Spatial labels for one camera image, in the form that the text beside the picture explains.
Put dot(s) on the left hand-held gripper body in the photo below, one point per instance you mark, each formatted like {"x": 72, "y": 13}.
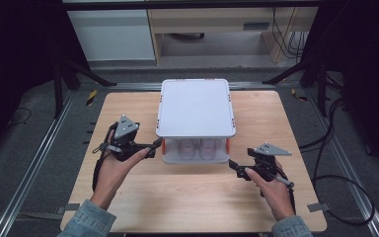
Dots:
{"x": 126, "y": 131}

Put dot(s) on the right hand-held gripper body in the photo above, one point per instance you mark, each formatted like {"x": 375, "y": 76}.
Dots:
{"x": 265, "y": 164}

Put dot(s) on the white storage box orange hinges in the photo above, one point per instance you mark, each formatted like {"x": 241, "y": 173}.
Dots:
{"x": 195, "y": 108}

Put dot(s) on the person's right hand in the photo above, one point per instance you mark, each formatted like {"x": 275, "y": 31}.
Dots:
{"x": 276, "y": 194}

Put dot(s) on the person's left hand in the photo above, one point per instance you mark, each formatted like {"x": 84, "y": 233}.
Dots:
{"x": 112, "y": 174}

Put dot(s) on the yellow black tape strip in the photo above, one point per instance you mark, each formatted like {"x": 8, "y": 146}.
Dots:
{"x": 91, "y": 97}
{"x": 297, "y": 94}

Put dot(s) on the black metal stand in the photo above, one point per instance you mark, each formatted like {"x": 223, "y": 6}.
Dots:
{"x": 322, "y": 85}
{"x": 58, "y": 89}

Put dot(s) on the white cabinet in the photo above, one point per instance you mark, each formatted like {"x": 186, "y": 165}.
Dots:
{"x": 112, "y": 34}

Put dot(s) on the wooden desk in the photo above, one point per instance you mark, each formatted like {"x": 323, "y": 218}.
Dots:
{"x": 210, "y": 18}

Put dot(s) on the grey table bracket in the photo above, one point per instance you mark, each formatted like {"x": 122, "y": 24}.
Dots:
{"x": 68, "y": 207}
{"x": 318, "y": 207}

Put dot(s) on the aluminium floor rail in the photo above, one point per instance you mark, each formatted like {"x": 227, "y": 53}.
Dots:
{"x": 345, "y": 164}
{"x": 33, "y": 164}

